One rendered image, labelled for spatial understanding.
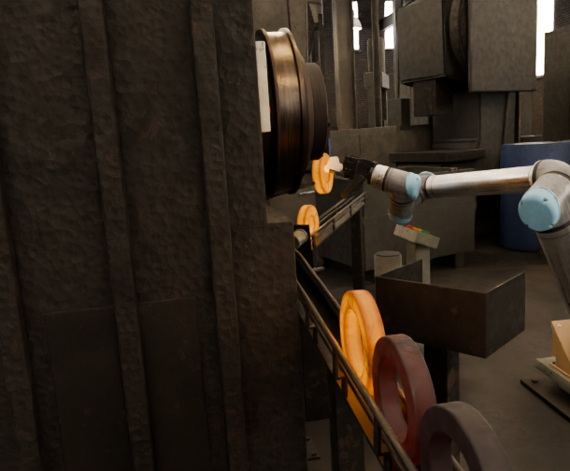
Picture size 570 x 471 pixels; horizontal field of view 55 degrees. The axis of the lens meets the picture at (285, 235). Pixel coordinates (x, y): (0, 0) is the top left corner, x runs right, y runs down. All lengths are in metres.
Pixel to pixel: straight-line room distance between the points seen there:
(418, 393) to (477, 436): 0.14
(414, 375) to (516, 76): 4.73
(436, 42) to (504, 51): 0.56
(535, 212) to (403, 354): 1.02
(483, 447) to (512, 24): 4.90
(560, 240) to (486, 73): 3.41
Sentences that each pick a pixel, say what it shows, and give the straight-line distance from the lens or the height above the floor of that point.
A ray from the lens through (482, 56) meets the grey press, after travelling 5.06.
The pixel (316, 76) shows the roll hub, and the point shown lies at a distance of 1.57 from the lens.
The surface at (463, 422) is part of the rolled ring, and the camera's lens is 0.66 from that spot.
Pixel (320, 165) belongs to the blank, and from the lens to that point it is 2.07.
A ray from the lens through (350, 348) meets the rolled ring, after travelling 1.07.
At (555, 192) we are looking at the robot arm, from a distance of 1.75.
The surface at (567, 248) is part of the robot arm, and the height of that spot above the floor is 0.68.
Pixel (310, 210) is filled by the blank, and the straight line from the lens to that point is 2.16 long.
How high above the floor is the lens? 1.04
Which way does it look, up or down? 10 degrees down
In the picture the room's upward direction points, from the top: 4 degrees counter-clockwise
